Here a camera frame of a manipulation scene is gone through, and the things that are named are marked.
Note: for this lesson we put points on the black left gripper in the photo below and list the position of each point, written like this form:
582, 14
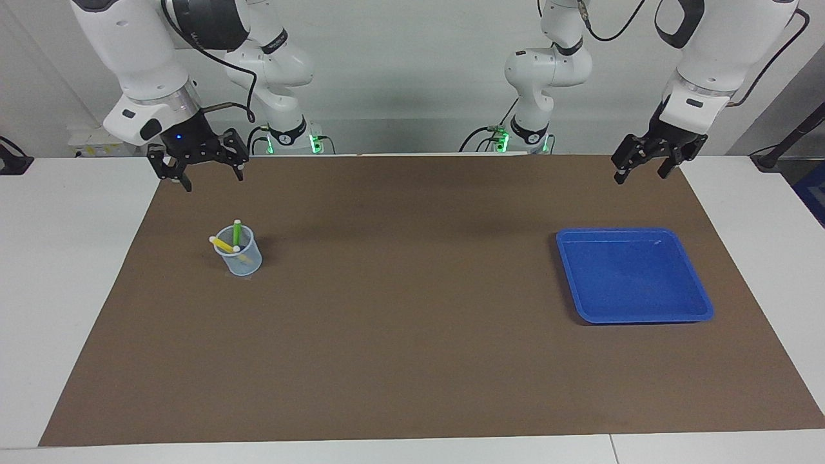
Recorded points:
667, 138

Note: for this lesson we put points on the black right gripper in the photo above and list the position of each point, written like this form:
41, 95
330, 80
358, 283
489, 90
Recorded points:
193, 145

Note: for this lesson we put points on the green marker pen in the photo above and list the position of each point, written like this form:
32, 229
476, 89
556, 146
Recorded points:
237, 232

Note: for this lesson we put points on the yellow marker pen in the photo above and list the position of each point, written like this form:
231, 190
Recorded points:
222, 244

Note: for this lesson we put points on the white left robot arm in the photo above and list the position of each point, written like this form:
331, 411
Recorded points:
715, 51

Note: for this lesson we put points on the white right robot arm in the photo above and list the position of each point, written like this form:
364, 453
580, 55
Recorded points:
148, 64

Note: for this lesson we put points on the translucent plastic cup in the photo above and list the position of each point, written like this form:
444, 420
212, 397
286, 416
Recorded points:
248, 265

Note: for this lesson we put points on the blue plastic tray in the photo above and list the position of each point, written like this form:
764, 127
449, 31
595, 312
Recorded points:
631, 277

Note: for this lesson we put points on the white power strip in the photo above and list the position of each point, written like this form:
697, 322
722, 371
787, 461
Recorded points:
87, 138

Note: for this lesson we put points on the black stand with pole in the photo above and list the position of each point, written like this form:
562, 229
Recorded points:
770, 158

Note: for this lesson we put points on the blue crate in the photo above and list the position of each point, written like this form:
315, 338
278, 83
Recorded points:
813, 193

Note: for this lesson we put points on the black clamp base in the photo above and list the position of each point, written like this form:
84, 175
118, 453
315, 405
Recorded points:
13, 164

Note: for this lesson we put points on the brown table mat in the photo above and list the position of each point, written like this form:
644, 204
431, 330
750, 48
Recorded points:
412, 322

